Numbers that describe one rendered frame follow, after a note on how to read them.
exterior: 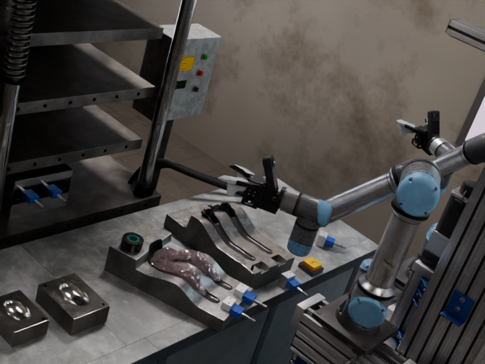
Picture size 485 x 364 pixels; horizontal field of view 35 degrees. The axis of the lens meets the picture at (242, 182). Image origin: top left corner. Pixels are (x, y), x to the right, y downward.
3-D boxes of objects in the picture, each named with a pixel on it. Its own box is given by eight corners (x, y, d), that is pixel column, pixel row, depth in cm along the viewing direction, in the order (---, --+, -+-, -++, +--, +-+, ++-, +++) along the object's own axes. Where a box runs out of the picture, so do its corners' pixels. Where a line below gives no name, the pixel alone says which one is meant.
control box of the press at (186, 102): (155, 295, 414) (226, 39, 348) (112, 313, 392) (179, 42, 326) (129, 273, 425) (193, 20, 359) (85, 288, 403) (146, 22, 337)
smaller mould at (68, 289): (106, 321, 261) (110, 305, 258) (70, 336, 250) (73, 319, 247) (71, 288, 271) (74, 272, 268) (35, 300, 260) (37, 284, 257)
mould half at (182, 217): (289, 274, 318) (298, 248, 312) (247, 292, 299) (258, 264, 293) (206, 212, 343) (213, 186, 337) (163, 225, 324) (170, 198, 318)
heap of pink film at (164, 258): (223, 277, 292) (229, 261, 289) (201, 298, 277) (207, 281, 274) (165, 248, 299) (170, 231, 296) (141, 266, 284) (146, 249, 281)
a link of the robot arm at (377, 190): (431, 141, 235) (294, 201, 255) (429, 153, 225) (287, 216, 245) (448, 172, 237) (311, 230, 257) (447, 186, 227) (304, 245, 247)
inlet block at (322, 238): (343, 250, 348) (348, 240, 346) (343, 255, 344) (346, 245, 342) (317, 240, 350) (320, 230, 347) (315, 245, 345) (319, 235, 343)
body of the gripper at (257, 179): (237, 202, 234) (275, 217, 233) (246, 177, 231) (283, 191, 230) (243, 195, 241) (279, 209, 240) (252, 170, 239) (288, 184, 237)
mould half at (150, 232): (249, 300, 295) (258, 276, 290) (219, 332, 273) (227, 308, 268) (140, 243, 308) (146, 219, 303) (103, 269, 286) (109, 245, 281)
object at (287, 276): (309, 299, 306) (312, 288, 304) (301, 302, 303) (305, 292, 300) (285, 280, 313) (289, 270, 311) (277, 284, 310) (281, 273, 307)
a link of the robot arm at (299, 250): (312, 245, 247) (323, 217, 242) (306, 262, 237) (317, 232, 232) (289, 236, 248) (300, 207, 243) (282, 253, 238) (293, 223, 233)
